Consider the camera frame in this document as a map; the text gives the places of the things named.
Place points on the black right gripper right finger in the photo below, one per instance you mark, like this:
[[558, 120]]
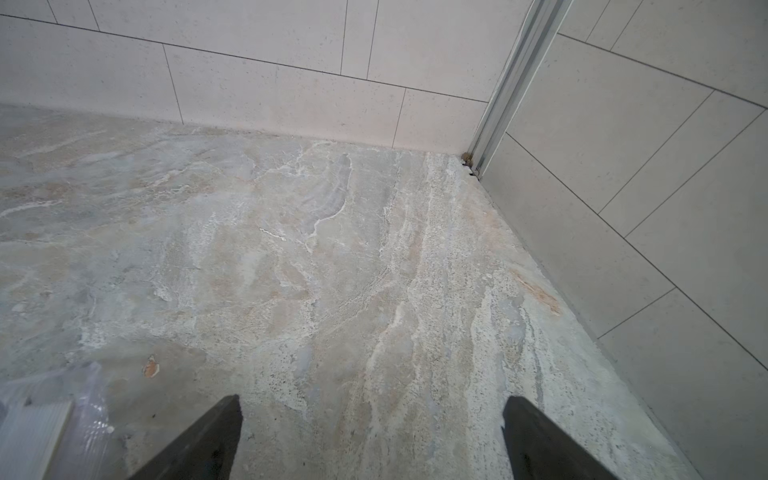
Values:
[[539, 449]]

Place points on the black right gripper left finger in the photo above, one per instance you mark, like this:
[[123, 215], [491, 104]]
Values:
[[205, 450]]

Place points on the aluminium corner profile right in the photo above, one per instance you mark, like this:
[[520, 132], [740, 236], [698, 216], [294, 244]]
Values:
[[541, 23]]

